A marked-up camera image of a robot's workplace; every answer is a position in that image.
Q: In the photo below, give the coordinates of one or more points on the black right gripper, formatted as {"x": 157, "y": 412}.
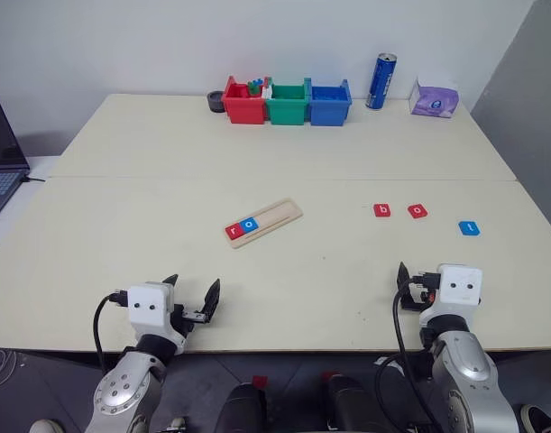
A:
{"x": 420, "y": 295}

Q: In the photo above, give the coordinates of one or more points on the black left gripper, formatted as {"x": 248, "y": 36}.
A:
{"x": 185, "y": 318}

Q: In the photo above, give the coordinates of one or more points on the red letter tile o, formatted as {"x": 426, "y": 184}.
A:
{"x": 418, "y": 211}

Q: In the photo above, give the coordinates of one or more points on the red letter tile b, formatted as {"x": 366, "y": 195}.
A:
{"x": 382, "y": 210}

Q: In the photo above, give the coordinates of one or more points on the blue letter tile t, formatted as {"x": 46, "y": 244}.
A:
{"x": 469, "y": 228}

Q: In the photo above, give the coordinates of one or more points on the wooden letter tray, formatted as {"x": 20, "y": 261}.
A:
{"x": 275, "y": 214}

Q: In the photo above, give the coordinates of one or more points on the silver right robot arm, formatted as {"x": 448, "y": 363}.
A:
{"x": 473, "y": 370}

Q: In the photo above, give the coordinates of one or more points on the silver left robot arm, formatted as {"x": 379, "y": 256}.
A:
{"x": 122, "y": 392}

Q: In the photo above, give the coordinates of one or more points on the red letter tile r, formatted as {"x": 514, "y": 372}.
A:
{"x": 234, "y": 232}

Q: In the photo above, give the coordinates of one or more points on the blue letter tile o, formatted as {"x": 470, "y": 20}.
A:
{"x": 250, "y": 225}

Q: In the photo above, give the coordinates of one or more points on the small red tag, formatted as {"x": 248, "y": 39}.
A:
{"x": 259, "y": 381}
{"x": 331, "y": 376}

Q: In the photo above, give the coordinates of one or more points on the dark rounded shape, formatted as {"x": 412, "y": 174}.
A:
{"x": 349, "y": 406}
{"x": 239, "y": 410}

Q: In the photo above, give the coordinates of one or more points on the purple tissue pack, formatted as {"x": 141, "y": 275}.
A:
{"x": 433, "y": 104}

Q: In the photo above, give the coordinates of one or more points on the blue plastic bin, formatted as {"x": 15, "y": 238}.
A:
{"x": 328, "y": 113}

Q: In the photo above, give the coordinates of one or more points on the red plastic bin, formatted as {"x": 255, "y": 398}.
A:
{"x": 245, "y": 110}

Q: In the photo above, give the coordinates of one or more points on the black round holder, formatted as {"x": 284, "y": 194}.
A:
{"x": 215, "y": 103}

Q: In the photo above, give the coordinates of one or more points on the blue drink can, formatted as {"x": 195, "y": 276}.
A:
{"x": 379, "y": 83}

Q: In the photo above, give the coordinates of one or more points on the black shoe white sole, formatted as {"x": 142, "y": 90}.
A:
{"x": 536, "y": 419}

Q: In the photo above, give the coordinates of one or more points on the green plastic bin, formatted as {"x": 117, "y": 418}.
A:
{"x": 286, "y": 113}

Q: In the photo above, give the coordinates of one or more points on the white toy piece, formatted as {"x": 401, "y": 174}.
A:
{"x": 267, "y": 93}

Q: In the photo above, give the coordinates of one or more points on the green blue toy piece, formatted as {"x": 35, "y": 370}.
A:
{"x": 255, "y": 87}

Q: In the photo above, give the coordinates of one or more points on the dark laptop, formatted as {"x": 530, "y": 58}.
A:
{"x": 0, "y": 135}

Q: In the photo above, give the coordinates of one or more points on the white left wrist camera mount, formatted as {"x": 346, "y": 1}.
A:
{"x": 146, "y": 302}

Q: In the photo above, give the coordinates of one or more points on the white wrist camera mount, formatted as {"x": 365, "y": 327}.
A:
{"x": 146, "y": 302}
{"x": 460, "y": 284}

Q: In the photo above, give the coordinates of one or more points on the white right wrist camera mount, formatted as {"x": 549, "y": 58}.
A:
{"x": 460, "y": 284}

